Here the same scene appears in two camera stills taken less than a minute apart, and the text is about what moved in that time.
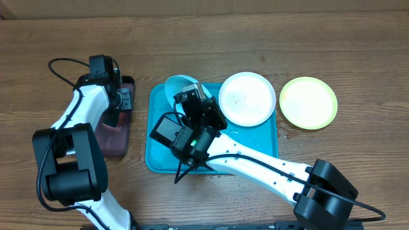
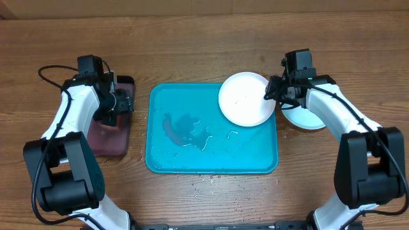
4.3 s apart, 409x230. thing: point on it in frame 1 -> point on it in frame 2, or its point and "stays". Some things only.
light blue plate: [174, 85] -> [301, 117]
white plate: [247, 99] stays
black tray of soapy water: [116, 140] stays
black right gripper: [213, 110] -> [275, 91]
